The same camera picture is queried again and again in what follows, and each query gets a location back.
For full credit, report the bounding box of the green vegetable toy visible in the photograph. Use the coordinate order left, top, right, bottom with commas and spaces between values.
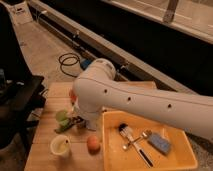
54, 122, 74, 134

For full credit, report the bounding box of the orange apple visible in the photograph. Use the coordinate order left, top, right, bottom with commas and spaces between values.
87, 135, 100, 154

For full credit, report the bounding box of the blue grey power box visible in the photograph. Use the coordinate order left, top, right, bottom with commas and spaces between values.
80, 59, 92, 70

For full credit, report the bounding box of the green cup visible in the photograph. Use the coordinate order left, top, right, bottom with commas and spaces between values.
55, 110, 69, 126

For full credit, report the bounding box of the orange bowl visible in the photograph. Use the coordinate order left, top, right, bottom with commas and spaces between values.
69, 89, 77, 104

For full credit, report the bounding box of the white wrapped gripper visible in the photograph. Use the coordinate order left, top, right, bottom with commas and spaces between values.
81, 112, 101, 131

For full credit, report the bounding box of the yellow plastic tray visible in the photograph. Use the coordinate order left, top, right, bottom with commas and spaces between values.
102, 111, 198, 171

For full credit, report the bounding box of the black white dish brush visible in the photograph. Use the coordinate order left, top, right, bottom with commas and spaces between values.
118, 123, 153, 168

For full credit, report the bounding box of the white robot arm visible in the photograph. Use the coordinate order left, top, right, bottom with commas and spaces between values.
73, 58, 213, 142

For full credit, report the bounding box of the metal spoon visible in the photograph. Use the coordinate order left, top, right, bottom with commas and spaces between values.
122, 130, 152, 150

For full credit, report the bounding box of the black cable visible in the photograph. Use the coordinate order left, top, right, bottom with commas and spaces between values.
58, 52, 84, 79

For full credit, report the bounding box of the blue sponge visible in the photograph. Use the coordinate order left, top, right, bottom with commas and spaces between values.
148, 133, 171, 155

